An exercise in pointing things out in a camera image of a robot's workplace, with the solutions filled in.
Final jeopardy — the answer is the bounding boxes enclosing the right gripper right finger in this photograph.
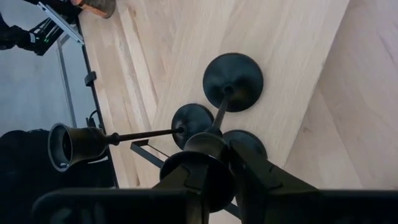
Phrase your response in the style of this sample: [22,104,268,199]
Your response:
[228,136,318,224]

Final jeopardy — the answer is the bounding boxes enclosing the orange candle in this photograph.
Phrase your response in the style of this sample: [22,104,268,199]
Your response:
[70,0,118,19]

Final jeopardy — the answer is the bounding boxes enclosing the silver aluminium profile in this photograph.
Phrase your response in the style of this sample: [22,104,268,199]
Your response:
[39,1,85,45]

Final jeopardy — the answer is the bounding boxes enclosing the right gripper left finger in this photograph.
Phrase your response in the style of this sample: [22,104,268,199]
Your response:
[152,163,209,224]

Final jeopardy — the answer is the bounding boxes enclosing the large black object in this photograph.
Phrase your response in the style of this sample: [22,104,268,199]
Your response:
[0,129,118,224]

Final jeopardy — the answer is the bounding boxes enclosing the black table clamp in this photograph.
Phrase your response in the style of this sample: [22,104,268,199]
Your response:
[83,70,98,88]

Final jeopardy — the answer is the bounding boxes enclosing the wooden shelf with black frame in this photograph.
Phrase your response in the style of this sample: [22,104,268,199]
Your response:
[129,0,351,220]

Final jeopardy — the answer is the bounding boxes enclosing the black metal candlestick holder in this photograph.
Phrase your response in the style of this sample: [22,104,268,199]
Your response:
[47,103,215,173]
[182,52,264,163]
[159,129,269,214]

